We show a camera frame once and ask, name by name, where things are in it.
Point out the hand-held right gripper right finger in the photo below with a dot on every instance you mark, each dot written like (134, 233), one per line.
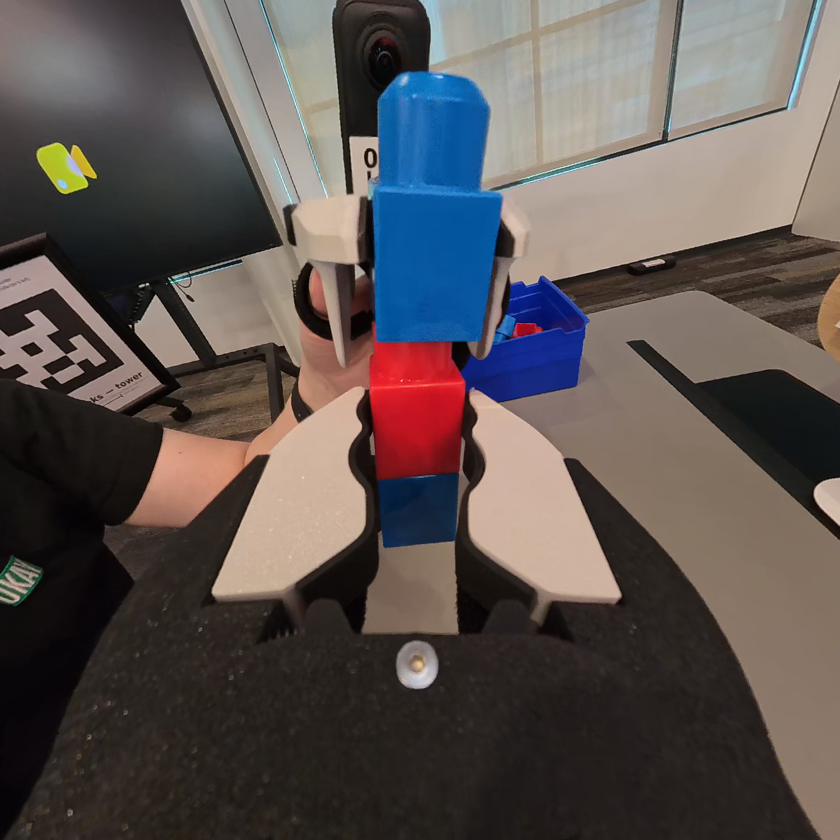
(544, 525)

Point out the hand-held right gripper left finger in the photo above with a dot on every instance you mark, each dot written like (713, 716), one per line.
(289, 525)

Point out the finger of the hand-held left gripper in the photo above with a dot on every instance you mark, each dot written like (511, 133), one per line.
(515, 229)
(325, 226)

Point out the blue mega block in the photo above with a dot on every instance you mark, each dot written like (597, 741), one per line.
(505, 328)
(418, 508)
(433, 249)

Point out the blue plastic bin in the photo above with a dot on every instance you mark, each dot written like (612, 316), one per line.
(538, 367)

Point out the red mega block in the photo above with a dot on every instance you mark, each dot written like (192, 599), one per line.
(525, 329)
(417, 420)

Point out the person's left forearm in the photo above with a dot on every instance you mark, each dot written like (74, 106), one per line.
(197, 472)

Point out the person's left hand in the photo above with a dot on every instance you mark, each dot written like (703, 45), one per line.
(334, 387)

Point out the black wristband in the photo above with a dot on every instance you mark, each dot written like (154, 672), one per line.
(300, 403)

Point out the black power strip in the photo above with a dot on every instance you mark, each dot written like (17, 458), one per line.
(652, 265)

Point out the black rolling stand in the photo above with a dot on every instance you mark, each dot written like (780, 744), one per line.
(197, 328)

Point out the white framed window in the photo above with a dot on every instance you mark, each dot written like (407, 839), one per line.
(590, 79)

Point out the large black screen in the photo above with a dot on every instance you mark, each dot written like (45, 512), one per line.
(131, 98)

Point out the person's black shirt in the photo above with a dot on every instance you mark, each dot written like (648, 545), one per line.
(52, 492)

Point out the black white pattern sign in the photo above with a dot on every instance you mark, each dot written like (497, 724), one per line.
(59, 334)

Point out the wooden display board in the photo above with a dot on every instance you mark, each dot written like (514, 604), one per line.
(830, 321)

